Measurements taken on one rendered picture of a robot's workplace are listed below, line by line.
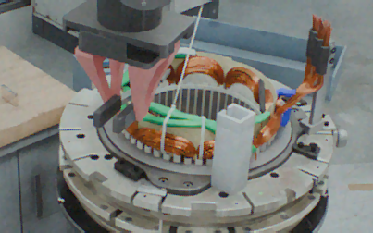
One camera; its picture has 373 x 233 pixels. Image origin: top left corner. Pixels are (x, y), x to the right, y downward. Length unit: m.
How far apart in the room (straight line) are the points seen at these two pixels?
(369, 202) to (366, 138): 1.70
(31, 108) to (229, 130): 0.32
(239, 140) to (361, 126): 2.38
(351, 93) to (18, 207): 2.43
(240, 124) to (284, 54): 0.50
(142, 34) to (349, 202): 0.78
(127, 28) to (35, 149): 0.40
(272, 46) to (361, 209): 0.32
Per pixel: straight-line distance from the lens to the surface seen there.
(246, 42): 1.28
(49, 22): 3.54
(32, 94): 1.05
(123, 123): 0.72
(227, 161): 0.81
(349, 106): 3.27
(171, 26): 0.70
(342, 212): 1.36
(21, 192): 1.07
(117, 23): 0.68
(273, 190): 0.85
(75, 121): 0.94
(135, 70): 0.68
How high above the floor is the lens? 1.59
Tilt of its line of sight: 31 degrees down
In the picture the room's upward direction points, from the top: 4 degrees clockwise
